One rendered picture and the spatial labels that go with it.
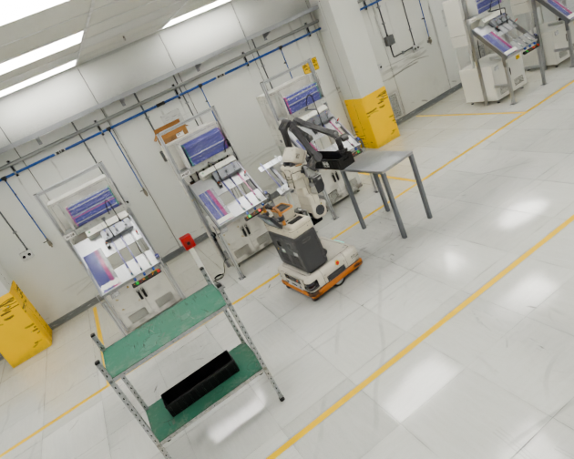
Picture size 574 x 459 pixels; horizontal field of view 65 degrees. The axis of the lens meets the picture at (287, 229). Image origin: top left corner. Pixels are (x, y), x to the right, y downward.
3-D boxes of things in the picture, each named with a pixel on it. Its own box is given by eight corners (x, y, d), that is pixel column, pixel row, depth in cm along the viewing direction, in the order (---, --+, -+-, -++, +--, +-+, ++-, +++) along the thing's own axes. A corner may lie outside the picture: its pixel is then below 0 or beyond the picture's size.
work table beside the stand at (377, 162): (404, 239, 478) (382, 171, 448) (362, 229, 538) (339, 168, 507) (433, 217, 495) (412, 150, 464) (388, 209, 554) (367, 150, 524)
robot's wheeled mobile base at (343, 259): (315, 302, 435) (306, 281, 425) (282, 285, 489) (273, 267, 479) (365, 264, 460) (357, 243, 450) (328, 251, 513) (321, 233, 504)
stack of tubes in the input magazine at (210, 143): (229, 147, 556) (219, 127, 546) (192, 166, 541) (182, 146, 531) (225, 147, 567) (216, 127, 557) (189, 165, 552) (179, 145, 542)
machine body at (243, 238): (281, 241, 598) (261, 201, 574) (235, 270, 577) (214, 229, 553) (261, 232, 655) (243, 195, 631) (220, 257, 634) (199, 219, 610)
